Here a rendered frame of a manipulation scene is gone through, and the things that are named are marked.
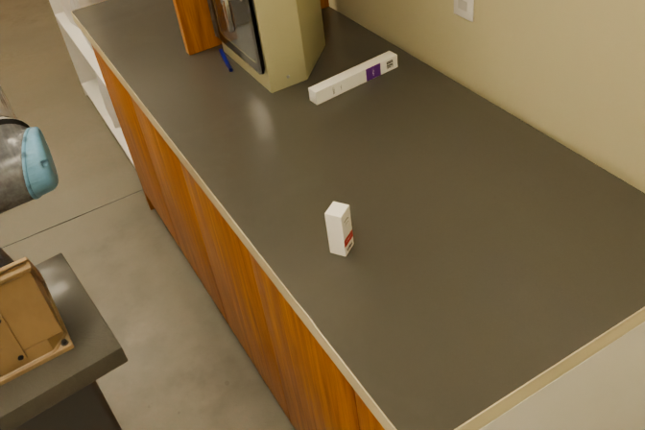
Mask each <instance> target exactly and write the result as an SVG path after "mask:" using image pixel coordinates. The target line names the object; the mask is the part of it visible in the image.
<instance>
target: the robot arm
mask: <svg viewBox="0 0 645 430"><path fill-rule="evenodd" d="M58 183H59V177H58V172H57V169H56V166H55V163H54V160H53V158H52V155H51V153H50V150H49V147H48V145H47V142H46V140H45V138H44V135H43V133H42V131H41V130H40V128H38V127H30V126H29V125H28V124H27V123H26V122H24V121H22V120H20V119H17V118H16V117H15V115H14V113H13V111H12V108H11V106H10V104H9V102H8V100H7V98H6V96H5V94H4V92H3V90H2V88H1V86H0V214H1V213H3V212H6V211H8V210H10V209H13V208H15V207H17V206H20V205H22V204H24V203H27V202H29V201H31V200H37V199H39V198H40V197H41V196H42V195H44V194H46V193H49V192H51V191H53V190H54V189H55V188H56V187H57V186H58ZM12 262H14V261H13V260H12V259H11V258H10V257H9V256H8V255H7V254H6V253H5V252H4V251H3V250H2V249H1V248H0V268H2V267H4V266H6V265H8V264H11V263H12Z"/></svg>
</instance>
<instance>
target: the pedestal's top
mask: <svg viewBox="0 0 645 430"><path fill-rule="evenodd" d="M35 267H36V268H37V269H38V270H39V271H40V273H41V275H42V277H43V279H44V281H45V283H46V285H47V287H48V290H49V292H50V294H51V296H52V298H53V301H54V303H55V305H56V306H57V308H58V311H59V313H60V316H61V319H62V321H63V323H64V325H65V327H66V330H67V332H68V334H69V336H70V338H71V341H72V343H73V345H74V348H72V349H70V350H68V351H66V352H64V353H63V354H62V355H60V356H58V357H56V358H54V359H52V360H50V361H48V362H46V363H44V364H42V365H40V366H38V367H36V368H35V369H33V370H30V371H28V372H26V373H24V374H22V375H20V376H18V377H16V378H14V379H13V380H11V381H9V382H8V383H6V384H4V385H2V386H0V430H12V429H14V428H16V427H17V426H19V425H21V424H22V423H24V422H26V421H27V420H29V419H31V418H33V417H35V416H36V415H38V414H40V413H42V412H43V411H45V410H47V409H48V408H50V407H52V406H53V405H55V404H57V403H58V402H60V401H62V400H64V399H65V398H67V397H68V396H70V395H72V394H73V393H75V392H77V391H78V390H80V389H82V388H83V387H85V386H87V385H89V384H90V383H92V382H94V381H95V380H97V379H99V378H100V377H102V376H104V375H105V374H107V373H109V372H110V371H112V370H115V369H116V368H118V367H120V366H121V365H123V364H125V363H126V362H128V358H127V356H126V354H125V352H124V350H123V348H122V347H121V345H120V344H119V342H118V341H117V339H116V338H115V336H114V334H113V333H112V331H111V330H110V328H109V327H108V324H107V323H106V321H105V320H104V318H103V317H102V315H101V314H100V312H99V310H98V309H97V307H96V306H95V304H94V303H93V301H92V299H91V298H90V296H89V295H88V293H87V292H86V290H85V288H84V287H83V285H82V284H81V282H80V281H79V280H78V278H77V276H76V275H75V273H74V272H73V270H72V269H71V267H70V265H69V264H68V262H67V261H66V259H65V258H64V256H63V255H62V253H59V254H57V255H55V256H53V257H51V258H49V259H47V260H45V261H43V262H41V263H39V264H37V265H35Z"/></svg>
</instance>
